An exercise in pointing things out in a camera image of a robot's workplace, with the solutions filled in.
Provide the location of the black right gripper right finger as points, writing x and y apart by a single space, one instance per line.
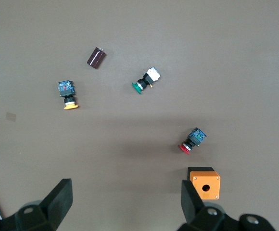
192 207

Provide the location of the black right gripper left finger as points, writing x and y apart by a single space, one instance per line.
55 207

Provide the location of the yellow push button switch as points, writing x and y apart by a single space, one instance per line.
66 89

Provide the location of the dark maroon cylindrical capacitor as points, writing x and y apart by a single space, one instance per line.
96 59

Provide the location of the orange button enclosure box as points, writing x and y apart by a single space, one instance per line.
212 183

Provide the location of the red push button switch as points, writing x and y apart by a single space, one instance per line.
197 137

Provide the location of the green push button switch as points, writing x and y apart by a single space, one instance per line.
151 75

